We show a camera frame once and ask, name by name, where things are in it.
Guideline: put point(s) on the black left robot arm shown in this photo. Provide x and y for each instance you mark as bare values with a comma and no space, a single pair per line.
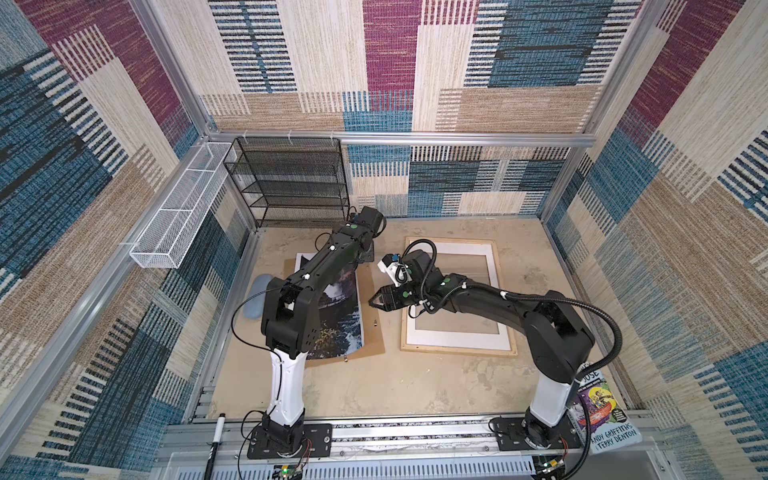
291,324

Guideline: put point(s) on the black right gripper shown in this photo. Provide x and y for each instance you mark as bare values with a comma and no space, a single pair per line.
389,296

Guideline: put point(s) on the blue grey glasses case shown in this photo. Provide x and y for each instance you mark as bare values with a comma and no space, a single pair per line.
253,309

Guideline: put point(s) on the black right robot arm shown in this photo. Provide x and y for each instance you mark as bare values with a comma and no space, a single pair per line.
558,339

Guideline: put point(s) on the colourful treehouse book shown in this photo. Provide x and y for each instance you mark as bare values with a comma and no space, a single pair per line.
595,409

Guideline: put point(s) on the waterfall bridge photo print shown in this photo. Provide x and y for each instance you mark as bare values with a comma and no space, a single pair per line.
341,327

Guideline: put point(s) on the black wire mesh shelf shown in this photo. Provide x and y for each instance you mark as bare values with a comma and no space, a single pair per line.
290,182

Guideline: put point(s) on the black white marker pen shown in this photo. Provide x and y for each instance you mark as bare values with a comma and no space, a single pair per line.
218,433

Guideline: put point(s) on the white wire mesh basket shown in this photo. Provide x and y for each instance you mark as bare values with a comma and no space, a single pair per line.
166,240

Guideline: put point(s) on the brown frame backing board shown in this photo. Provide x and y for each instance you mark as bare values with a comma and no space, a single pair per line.
373,342

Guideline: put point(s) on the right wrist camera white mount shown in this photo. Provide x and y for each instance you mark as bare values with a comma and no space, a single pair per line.
392,266

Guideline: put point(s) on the white picture mat board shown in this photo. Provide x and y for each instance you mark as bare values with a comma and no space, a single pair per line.
456,339

